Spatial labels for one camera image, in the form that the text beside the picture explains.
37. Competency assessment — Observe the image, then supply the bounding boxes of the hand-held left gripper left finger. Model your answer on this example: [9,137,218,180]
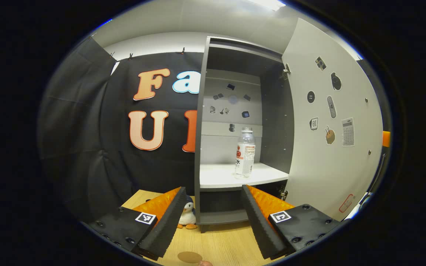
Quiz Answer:
[87,187,187,261]

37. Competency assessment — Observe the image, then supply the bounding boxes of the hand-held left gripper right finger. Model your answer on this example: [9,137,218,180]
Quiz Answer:
[242,184,341,260]

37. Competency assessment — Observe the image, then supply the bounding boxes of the round brown coaster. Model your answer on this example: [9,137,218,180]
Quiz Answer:
[177,252,203,263]

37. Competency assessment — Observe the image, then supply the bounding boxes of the clear plastic bottle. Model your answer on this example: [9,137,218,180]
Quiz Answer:
[234,127,256,179]

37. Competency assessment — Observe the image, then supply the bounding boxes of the white cabinet door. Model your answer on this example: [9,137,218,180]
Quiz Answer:
[281,18,383,222]

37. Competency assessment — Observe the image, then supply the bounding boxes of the white cabinet shelf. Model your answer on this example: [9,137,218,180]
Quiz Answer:
[199,162,290,190]

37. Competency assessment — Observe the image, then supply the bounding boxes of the penguin plush toy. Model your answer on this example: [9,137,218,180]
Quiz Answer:
[178,195,198,230]

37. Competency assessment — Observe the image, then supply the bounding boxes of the black backdrop cloth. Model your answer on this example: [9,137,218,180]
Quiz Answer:
[37,37,203,222]

